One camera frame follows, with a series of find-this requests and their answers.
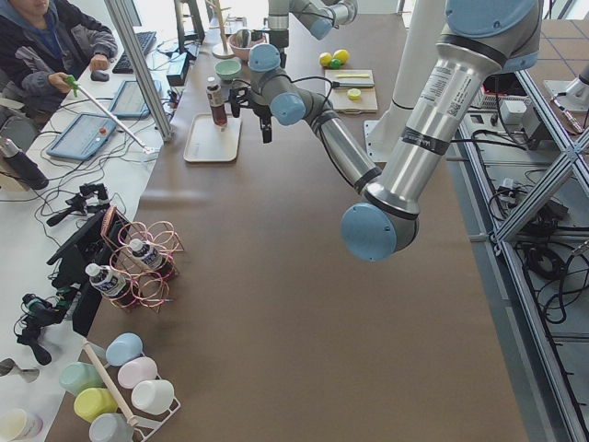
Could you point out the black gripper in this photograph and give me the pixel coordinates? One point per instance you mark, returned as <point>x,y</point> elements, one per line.
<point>264,114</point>

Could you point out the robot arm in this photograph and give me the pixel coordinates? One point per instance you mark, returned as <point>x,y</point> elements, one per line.
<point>386,221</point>
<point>479,39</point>

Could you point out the dark tea bottle on tray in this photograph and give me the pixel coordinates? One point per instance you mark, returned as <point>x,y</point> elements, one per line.
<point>216,102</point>

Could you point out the cream rabbit tray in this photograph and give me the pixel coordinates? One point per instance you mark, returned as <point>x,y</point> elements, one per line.
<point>211,143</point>

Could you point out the grey folded cloth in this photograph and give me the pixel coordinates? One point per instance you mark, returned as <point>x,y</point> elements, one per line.
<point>226,88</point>

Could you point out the mint green bowl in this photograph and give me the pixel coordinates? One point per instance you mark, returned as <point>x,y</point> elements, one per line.
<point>228,70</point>

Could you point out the pink ice bucket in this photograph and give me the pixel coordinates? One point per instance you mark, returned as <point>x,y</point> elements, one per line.
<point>241,53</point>

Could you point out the wooden mug tree stand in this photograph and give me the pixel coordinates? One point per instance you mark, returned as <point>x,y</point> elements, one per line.
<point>222,49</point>

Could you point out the steel ice scoop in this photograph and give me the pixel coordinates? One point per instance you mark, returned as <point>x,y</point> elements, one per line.
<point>245,38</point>

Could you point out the steel muddler black tip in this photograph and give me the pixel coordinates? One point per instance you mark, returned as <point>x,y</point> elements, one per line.
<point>352,83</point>

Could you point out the yellow lemon near lime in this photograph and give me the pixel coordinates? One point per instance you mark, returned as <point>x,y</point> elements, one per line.
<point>325,58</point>

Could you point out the yellow plastic knife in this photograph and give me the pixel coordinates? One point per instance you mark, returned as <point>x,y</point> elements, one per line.
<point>353,75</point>

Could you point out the green lime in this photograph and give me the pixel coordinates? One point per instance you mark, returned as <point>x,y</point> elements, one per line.
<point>335,63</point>

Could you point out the bamboo cutting board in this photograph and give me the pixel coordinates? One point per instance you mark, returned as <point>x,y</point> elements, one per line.
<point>338,97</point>

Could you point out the half lemon slice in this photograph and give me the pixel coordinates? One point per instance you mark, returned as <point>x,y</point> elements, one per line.
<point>354,94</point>

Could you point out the yellow lemon outer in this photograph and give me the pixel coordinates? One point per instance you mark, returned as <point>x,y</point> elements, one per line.
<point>342,55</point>

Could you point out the blue teach pendant far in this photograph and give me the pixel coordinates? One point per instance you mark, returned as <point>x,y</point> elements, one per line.
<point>128,102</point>

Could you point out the blue teach pendant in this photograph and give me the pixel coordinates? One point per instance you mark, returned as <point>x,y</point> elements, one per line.
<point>83,137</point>
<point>128,102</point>

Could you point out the black keyboard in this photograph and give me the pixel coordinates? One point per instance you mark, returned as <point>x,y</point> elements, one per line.
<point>145,41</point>

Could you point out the black computer mouse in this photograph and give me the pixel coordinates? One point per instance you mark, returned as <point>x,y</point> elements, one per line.
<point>100,76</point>

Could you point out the blue teach pendant near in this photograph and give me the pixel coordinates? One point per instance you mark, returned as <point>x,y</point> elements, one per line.
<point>83,137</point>

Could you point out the bottle in rack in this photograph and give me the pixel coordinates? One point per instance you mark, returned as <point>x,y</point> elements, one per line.
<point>113,284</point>
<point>151,257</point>

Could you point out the black monitor stand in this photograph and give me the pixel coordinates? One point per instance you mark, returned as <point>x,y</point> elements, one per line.
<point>85,246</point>

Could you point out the seated person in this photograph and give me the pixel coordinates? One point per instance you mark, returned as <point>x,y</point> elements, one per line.
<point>44,42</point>

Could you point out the black thermos bottle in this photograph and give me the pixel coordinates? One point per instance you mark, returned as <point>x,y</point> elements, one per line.
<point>27,171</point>

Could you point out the blue cup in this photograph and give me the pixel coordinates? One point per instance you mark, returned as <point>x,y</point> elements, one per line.
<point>124,348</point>

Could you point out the pink cup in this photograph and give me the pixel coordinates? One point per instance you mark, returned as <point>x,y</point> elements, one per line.
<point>137,370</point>

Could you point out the white cup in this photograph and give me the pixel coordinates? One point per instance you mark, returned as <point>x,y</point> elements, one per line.
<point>153,396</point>

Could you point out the mint cup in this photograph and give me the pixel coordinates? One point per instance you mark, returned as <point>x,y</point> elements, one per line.
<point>78,377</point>

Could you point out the yellow cup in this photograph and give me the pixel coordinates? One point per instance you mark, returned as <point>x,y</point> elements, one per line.
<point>92,402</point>

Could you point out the grey cup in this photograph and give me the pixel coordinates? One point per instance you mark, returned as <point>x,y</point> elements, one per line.
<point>110,427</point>

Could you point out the cream cup on desk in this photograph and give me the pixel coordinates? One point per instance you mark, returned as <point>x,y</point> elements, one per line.
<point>19,424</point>

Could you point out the aluminium frame post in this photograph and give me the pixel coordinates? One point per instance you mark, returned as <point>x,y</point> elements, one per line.
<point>122,22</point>

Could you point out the copper wire bottle rack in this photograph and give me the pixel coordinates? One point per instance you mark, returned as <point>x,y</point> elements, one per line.
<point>148,283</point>

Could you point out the black camera tripod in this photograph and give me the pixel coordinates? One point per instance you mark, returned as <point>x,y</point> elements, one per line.
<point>39,313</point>

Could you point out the wooden rack handle rod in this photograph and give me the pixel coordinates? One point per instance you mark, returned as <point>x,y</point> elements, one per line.
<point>127,412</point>

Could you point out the white wire cup rack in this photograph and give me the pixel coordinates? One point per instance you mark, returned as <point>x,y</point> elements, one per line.
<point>144,424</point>

